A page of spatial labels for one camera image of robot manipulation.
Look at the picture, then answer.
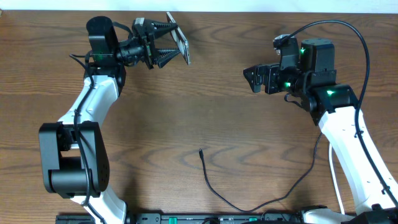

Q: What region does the black Samsung flip phone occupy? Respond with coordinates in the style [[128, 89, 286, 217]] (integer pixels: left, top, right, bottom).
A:
[[170, 25, 191, 65]]

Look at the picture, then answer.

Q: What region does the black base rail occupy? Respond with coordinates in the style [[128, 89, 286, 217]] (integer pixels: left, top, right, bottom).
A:
[[124, 210, 303, 224]]

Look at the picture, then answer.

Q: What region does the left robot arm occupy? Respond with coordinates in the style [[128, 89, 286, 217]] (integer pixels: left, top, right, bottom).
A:
[[39, 15, 189, 223]]

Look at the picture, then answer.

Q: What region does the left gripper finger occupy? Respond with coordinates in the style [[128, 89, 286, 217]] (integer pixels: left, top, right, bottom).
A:
[[154, 49, 180, 68], [149, 21, 178, 40]]

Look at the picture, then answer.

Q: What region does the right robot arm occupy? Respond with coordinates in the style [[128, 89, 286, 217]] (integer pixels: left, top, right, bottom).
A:
[[243, 37, 397, 223]]

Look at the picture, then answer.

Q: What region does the black charging cable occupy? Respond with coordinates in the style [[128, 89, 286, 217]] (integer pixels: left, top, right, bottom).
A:
[[198, 132, 323, 214]]

